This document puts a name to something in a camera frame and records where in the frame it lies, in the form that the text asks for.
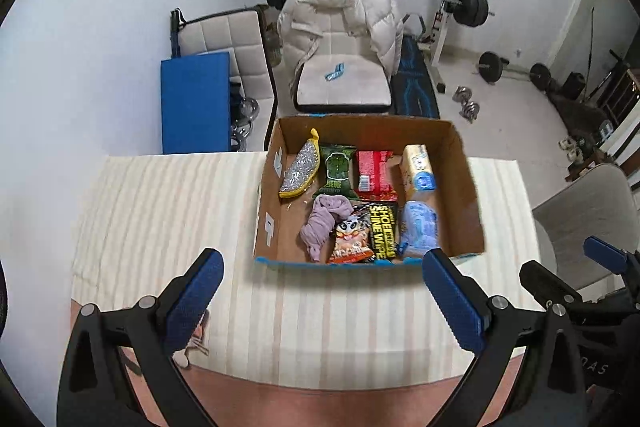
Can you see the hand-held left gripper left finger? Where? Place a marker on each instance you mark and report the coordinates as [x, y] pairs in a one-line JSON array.
[[192, 302]]

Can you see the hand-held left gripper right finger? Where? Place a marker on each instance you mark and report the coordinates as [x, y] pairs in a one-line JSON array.
[[455, 302]]

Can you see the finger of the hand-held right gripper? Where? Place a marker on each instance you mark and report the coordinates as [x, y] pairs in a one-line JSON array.
[[545, 282], [607, 252]]

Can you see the blue tissue packet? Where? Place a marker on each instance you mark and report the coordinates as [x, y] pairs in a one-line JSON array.
[[417, 227]]

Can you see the black shoe wipe packet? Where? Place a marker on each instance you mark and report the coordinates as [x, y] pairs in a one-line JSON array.
[[382, 227]]

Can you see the cartoon snack packet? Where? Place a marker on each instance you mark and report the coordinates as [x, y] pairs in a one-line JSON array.
[[350, 242]]

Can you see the cardboard box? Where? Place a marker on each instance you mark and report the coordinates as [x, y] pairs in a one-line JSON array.
[[290, 227]]

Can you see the yellow tissue packet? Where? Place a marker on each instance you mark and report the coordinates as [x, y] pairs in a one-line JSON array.
[[417, 169]]

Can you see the red packet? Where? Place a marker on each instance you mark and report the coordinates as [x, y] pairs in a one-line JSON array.
[[375, 172]]

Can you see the purple cloth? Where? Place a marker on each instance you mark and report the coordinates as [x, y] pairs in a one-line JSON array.
[[322, 219]]

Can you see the silver and yellow scrubber sponge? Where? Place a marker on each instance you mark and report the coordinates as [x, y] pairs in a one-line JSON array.
[[300, 167]]

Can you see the green wipe packet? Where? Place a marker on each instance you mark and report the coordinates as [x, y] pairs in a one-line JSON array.
[[336, 167]]

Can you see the grey shell chair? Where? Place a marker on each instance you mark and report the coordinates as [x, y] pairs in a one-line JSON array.
[[585, 207]]

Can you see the small black box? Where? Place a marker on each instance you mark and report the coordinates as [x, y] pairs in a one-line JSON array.
[[574, 84]]

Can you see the chrome dumbbell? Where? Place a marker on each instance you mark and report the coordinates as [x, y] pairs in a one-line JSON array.
[[462, 94], [471, 112]]

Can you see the blue board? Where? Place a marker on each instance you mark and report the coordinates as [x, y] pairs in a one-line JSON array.
[[195, 102]]

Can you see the small barbell with black plates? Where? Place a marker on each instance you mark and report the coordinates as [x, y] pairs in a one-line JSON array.
[[489, 67]]

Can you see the black weight bench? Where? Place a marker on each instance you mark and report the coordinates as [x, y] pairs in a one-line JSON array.
[[412, 77]]

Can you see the white padded chair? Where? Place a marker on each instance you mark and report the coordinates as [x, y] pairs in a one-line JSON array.
[[350, 94]]

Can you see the small blue wrapper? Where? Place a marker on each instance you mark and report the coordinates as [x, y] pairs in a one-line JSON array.
[[335, 73]]

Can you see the white quilted chair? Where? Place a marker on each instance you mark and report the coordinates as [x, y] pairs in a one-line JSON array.
[[220, 32]]

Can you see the white puffer jacket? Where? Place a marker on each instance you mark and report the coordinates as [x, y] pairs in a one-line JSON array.
[[380, 17]]

